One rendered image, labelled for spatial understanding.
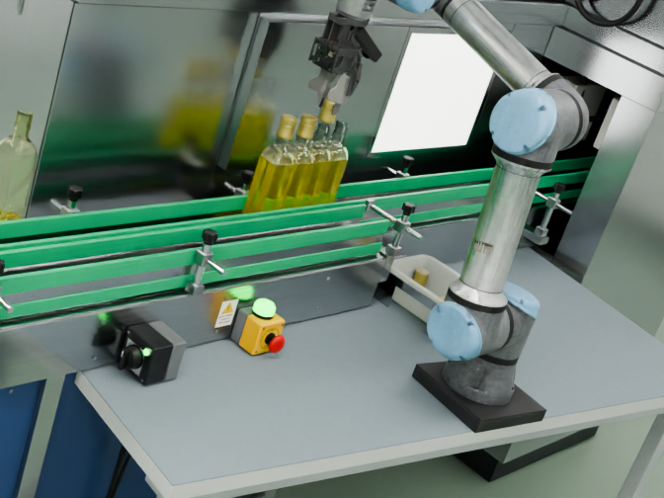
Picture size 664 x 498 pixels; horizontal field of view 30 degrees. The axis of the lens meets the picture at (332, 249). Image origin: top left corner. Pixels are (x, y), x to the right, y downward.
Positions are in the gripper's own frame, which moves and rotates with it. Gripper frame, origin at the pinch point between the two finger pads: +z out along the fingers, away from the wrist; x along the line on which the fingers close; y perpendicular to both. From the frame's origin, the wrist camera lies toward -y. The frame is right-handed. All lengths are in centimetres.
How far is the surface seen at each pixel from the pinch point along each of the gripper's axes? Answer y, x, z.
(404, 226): -17.6, 16.5, 22.3
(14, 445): 74, 14, 58
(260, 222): 18.2, 6.6, 22.8
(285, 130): 13.0, 1.2, 5.0
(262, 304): 25.8, 19.8, 33.4
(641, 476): -80, 68, 73
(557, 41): -102, -13, -11
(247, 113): 11.1, -11.7, 7.0
